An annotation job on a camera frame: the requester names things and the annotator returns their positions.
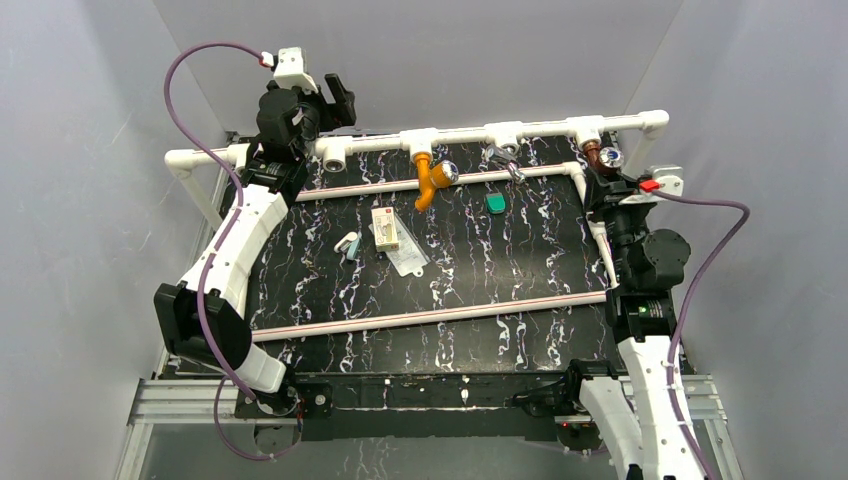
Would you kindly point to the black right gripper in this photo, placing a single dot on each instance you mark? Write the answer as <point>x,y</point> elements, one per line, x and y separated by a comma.
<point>606,199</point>

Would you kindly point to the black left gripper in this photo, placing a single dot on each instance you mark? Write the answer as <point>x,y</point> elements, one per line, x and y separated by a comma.
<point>334,100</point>

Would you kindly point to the dark red water faucet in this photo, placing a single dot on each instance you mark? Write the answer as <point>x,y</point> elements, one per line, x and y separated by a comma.
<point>605,161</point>

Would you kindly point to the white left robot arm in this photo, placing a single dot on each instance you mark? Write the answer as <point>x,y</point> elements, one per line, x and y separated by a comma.
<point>201,316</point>

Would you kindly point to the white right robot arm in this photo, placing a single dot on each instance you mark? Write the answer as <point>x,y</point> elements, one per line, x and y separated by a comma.
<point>648,434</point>

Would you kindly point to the chrome water faucet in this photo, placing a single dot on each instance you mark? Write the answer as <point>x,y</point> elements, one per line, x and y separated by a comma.
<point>505,158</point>

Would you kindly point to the orange water faucet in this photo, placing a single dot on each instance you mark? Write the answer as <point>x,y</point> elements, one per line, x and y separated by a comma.
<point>432,178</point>

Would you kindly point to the green square tape measure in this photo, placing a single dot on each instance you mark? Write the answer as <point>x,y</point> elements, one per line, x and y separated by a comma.
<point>495,203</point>

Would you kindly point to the cream cardboard box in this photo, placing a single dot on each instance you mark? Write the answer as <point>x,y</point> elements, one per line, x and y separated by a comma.
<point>384,229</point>

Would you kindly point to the white blue stapler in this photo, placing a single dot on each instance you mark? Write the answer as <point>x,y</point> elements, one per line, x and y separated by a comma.
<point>348,245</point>

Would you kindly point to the white plastic package card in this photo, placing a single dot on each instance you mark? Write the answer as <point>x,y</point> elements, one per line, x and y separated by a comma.
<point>409,258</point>

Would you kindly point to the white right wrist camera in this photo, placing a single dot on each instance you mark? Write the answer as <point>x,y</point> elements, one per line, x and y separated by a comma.
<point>667,179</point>

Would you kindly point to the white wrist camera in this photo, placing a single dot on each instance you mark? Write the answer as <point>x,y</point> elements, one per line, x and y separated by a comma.
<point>667,179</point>
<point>291,72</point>

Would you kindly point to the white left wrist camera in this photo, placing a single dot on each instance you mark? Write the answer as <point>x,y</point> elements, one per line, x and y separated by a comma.
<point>291,72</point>

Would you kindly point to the white pipe frame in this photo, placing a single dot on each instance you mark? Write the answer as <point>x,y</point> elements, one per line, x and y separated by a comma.
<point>424,139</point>

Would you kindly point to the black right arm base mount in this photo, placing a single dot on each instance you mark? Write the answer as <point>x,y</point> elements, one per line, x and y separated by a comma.
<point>561,399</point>

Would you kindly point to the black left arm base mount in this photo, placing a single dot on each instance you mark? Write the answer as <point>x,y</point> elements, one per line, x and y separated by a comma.
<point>298,400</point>

